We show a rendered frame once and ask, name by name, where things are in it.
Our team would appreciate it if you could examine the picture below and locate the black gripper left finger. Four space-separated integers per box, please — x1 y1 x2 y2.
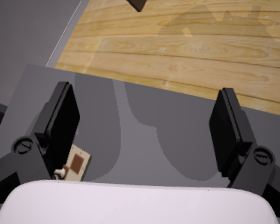
0 81 80 204

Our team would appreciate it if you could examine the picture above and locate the chessboard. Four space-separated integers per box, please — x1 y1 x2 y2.
55 144 92 181

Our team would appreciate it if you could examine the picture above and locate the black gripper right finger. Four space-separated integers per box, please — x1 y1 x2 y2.
209 87 280 218

